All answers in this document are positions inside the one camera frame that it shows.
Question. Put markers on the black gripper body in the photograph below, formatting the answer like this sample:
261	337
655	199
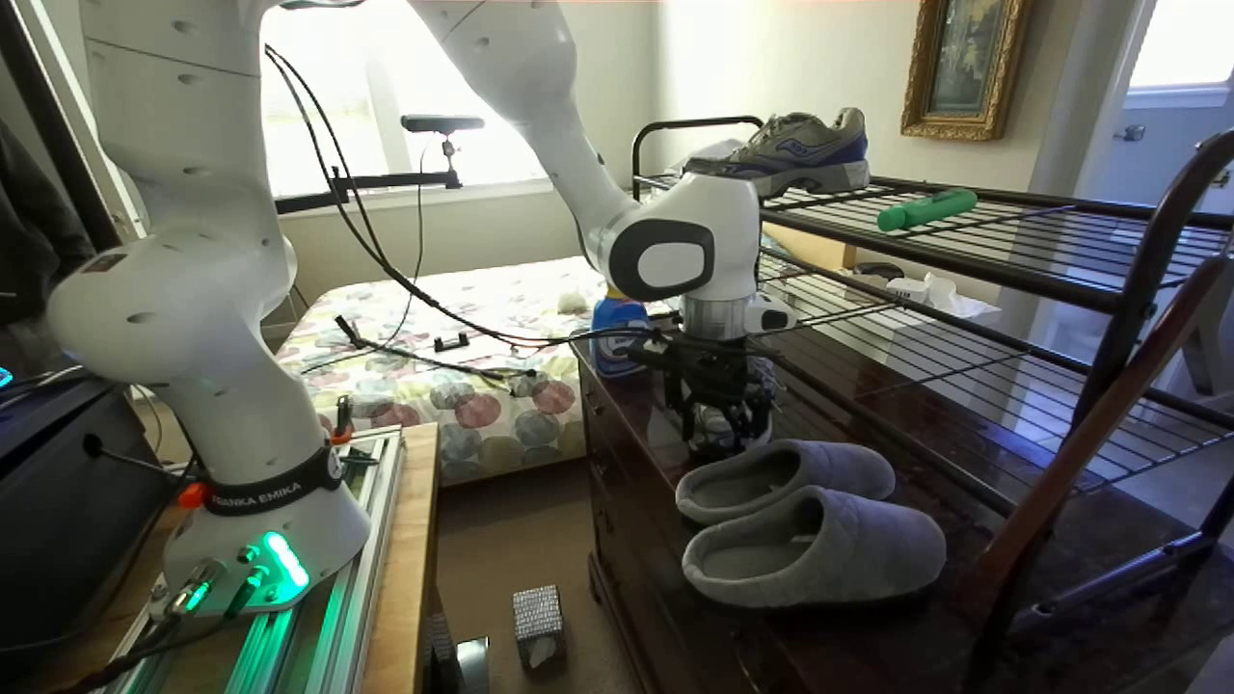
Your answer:
718	371

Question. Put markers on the grey blue sneaker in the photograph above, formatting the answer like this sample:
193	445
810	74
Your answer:
718	445
794	155

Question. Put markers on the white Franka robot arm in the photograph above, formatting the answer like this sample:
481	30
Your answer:
193	322

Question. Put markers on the grey felt slipper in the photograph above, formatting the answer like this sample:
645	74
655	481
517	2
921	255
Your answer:
824	470
848	553

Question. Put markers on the small white cloth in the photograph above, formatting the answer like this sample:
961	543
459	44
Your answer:
937	296

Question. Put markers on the black metal shoe rack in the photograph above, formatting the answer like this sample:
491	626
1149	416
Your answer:
927	252

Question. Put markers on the small grey cube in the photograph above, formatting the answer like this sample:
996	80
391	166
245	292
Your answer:
538	619

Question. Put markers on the green roller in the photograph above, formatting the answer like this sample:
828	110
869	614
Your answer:
927	211

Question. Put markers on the black stand on quilt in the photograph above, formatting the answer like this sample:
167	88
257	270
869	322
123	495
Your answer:
398	350

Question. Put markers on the small metallic block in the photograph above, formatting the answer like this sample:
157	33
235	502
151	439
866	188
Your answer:
473	657

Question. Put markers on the light wooden robot table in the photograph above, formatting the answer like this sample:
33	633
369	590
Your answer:
402	566

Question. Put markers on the brown wooden slat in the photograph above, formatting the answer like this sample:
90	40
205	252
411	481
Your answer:
1082	450

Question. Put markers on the gold framed painting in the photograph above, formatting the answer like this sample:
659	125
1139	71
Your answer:
964	62

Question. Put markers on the bright window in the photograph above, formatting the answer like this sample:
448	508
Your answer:
385	89

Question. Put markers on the black monitor box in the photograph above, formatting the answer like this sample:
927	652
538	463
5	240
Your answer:
63	513

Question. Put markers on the black camera on boom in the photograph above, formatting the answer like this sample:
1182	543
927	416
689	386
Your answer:
443	125

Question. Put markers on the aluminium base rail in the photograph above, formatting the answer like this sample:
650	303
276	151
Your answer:
328	629

